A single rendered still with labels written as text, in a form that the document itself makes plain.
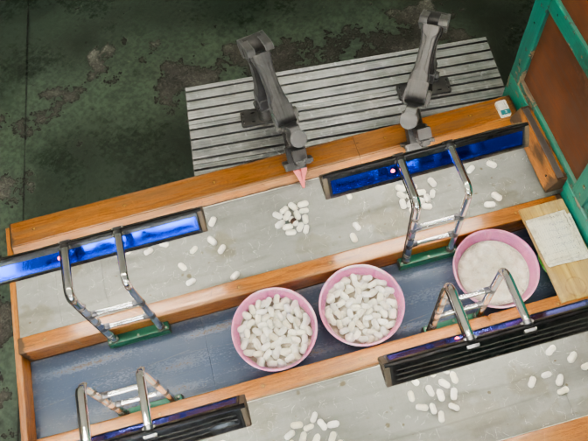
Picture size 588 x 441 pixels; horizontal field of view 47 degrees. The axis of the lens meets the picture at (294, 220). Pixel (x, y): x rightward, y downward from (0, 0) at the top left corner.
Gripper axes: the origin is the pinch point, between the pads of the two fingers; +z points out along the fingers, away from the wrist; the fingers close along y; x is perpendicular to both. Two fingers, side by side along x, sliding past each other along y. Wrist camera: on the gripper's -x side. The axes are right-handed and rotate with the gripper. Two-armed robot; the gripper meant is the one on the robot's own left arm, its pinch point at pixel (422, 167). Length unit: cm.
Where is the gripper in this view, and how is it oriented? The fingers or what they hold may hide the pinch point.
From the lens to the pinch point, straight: 229.1
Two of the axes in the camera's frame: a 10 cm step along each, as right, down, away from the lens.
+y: 9.7, -2.5, 0.6
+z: 2.3, 9.4, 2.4
